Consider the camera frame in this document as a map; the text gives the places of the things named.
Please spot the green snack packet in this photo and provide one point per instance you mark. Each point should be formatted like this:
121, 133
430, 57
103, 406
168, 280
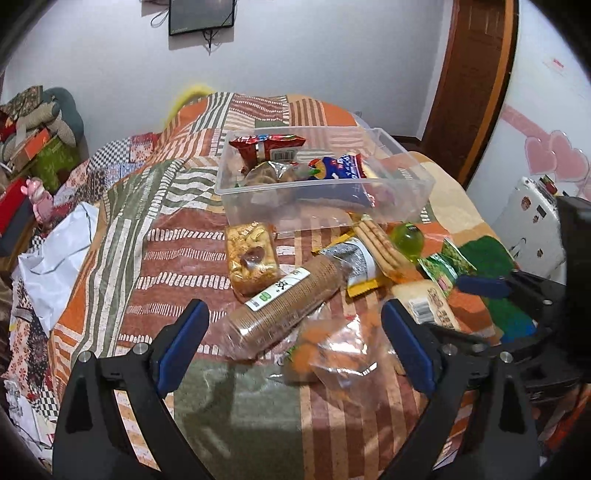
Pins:
442, 268

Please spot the orange box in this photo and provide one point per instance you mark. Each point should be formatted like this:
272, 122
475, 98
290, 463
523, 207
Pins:
32, 145

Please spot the wall television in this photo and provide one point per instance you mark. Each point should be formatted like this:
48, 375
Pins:
201, 14

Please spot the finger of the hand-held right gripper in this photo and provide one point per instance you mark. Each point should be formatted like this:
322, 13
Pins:
482, 286

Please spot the clear plastic container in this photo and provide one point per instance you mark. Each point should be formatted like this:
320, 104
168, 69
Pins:
258, 203

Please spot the beige cake packet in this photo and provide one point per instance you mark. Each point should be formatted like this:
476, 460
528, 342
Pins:
429, 300

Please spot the yellow cracker packet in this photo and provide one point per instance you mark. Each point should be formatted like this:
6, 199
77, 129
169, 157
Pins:
249, 251

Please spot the pink heart wall stickers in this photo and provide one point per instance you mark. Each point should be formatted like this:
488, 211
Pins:
549, 157

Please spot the clear packet of brown cookies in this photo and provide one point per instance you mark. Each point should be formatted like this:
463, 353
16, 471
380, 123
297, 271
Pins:
268, 175

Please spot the grey stuffed cushion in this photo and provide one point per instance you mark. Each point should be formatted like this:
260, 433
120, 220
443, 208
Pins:
55, 113

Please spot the white case with stickers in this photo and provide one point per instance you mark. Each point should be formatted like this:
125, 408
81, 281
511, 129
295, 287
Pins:
531, 221

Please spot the white plastic bag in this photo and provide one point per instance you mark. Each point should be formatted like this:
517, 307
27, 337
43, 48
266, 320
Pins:
60, 258

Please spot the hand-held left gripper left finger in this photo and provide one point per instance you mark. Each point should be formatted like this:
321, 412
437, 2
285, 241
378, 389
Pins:
182, 344

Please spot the biscuit stick packet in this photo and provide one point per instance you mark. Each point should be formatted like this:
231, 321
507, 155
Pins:
384, 249

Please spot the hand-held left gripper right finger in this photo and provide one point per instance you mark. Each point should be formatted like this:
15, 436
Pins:
410, 344

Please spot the wooden door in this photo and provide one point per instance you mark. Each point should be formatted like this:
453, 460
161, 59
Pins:
471, 83

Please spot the green jelly cup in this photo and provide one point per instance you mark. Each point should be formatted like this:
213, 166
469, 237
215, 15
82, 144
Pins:
407, 237

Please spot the pink toy figure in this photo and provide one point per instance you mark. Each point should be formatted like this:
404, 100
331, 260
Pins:
40, 203

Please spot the grey and yellow snack packet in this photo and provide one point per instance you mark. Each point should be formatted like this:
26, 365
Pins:
355, 264

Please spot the blue snack packet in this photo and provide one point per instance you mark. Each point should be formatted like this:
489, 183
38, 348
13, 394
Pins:
341, 167

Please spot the red snack packet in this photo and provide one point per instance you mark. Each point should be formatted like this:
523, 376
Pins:
258, 145

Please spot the clear bag of orange snacks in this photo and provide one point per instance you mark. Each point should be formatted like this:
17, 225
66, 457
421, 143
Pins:
323, 351

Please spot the red wall label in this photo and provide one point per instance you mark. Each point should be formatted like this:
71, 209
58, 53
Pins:
557, 64

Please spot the round biscuit sleeve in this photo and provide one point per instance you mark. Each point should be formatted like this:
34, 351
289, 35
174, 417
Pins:
286, 300

